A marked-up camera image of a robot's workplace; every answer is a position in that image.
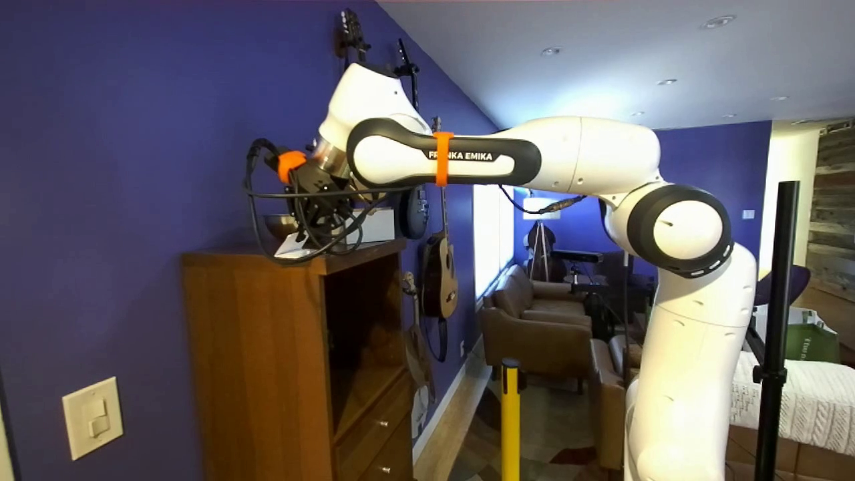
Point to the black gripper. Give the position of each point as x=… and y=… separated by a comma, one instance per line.
x=319, y=203

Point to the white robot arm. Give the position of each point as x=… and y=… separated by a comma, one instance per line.
x=676, y=414

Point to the white box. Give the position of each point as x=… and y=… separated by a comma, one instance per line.
x=378, y=224

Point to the window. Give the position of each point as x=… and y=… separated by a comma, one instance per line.
x=492, y=234

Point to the wooden cabinet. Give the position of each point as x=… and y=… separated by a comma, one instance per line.
x=299, y=369

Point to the brown sofa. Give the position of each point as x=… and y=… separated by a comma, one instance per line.
x=541, y=326

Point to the black tripod pole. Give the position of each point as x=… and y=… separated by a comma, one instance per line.
x=772, y=361

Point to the white bed cover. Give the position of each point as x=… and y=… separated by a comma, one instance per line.
x=815, y=405

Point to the brown ukulele on wall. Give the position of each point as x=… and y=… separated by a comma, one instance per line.
x=440, y=301

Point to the mandolin on wall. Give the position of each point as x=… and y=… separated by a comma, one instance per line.
x=350, y=41

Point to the yellow post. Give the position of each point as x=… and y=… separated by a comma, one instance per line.
x=509, y=423

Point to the white light switch plate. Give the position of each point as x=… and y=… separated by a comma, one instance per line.
x=92, y=418

